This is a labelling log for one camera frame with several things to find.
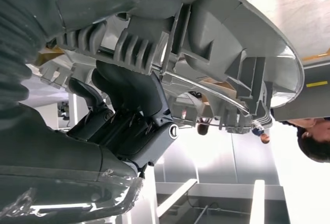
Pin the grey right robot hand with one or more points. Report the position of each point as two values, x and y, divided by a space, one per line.
51 154

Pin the person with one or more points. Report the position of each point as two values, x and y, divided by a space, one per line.
203 128
314 140
261 133

